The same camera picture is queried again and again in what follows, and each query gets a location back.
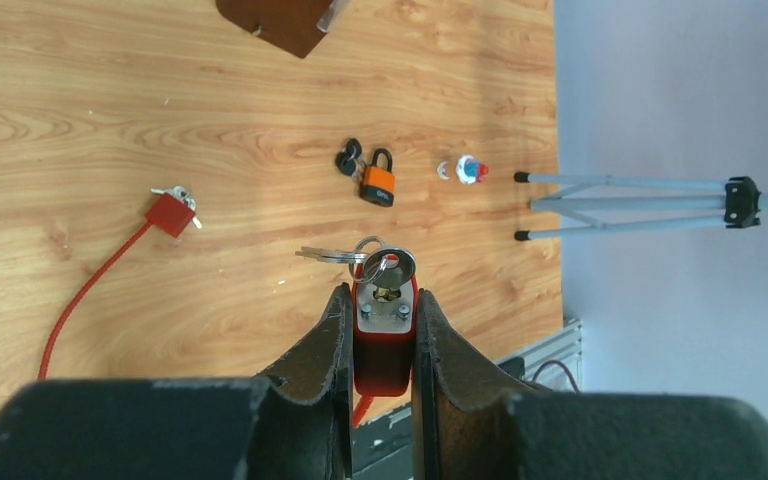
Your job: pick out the brown wooden metronome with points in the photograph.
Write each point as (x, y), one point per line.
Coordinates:
(294, 26)

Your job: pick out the orange black padlock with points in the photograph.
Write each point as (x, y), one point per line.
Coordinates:
(377, 185)

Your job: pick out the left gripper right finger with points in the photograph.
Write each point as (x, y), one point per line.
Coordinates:
(472, 420)

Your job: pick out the blue perforated metal stand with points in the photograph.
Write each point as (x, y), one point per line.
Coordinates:
(735, 203)

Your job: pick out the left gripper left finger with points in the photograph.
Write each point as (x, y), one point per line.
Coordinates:
(290, 421)

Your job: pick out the red cable lock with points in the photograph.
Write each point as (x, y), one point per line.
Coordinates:
(173, 210)
(384, 298)

